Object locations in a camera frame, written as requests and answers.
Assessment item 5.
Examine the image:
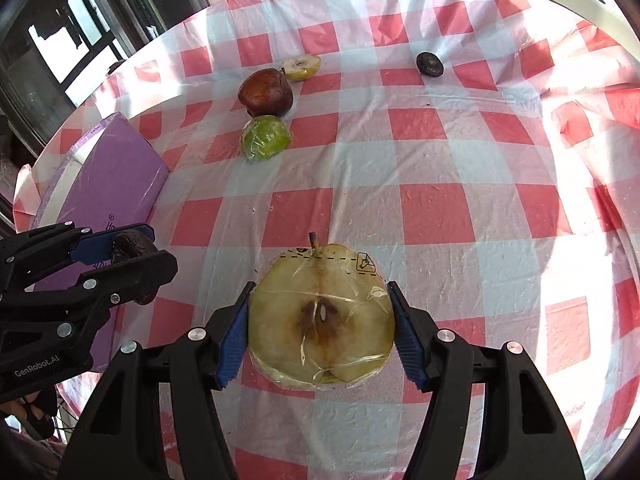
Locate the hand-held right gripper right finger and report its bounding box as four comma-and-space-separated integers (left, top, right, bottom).
386, 281, 586, 480

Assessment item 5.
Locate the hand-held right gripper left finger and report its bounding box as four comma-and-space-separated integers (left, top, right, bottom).
57, 281, 258, 480

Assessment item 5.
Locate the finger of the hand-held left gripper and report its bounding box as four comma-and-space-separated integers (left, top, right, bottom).
0, 249, 179, 342
0, 221, 157, 297

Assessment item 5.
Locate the dark wrinkled fruit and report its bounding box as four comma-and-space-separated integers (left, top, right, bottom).
111, 232, 158, 307
416, 51, 444, 78

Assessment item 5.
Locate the purple cardboard box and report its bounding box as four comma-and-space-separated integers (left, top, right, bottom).
30, 112, 170, 376

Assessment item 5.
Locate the halved apple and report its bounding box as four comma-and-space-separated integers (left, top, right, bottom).
247, 231, 396, 392

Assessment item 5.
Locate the green fruit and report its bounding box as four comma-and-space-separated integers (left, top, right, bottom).
241, 115, 292, 162

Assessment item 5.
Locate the large brown rotten fruit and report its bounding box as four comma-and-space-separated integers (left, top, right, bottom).
237, 67, 294, 118

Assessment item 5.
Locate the small yellow apple half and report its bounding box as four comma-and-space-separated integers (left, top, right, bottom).
279, 54, 322, 82

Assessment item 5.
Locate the person's left hand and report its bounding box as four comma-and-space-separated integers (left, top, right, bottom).
0, 389, 59, 441

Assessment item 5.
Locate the plaid cloth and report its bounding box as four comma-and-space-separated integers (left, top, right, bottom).
0, 430, 68, 480

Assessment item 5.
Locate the red white checked tablecloth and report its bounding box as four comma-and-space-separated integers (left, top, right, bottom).
12, 0, 640, 480

